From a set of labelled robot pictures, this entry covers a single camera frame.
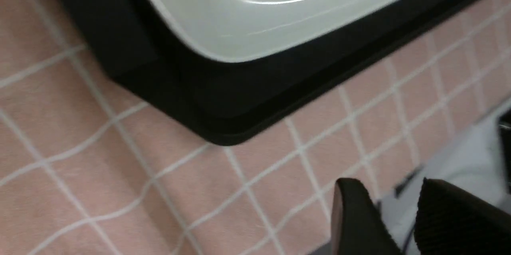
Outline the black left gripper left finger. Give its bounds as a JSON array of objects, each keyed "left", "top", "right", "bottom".
[{"left": 331, "top": 178, "right": 401, "bottom": 255}]

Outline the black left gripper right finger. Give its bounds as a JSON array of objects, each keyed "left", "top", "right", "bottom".
[{"left": 414, "top": 179, "right": 511, "bottom": 255}]

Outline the white square rice plate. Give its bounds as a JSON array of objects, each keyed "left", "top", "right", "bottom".
[{"left": 149, "top": 0, "right": 399, "bottom": 63}]

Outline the black serving tray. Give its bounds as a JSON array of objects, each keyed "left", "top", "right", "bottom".
[{"left": 40, "top": 0, "right": 511, "bottom": 146}]

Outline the pink checkered tablecloth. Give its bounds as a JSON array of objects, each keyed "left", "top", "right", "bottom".
[{"left": 0, "top": 0, "right": 510, "bottom": 255}]

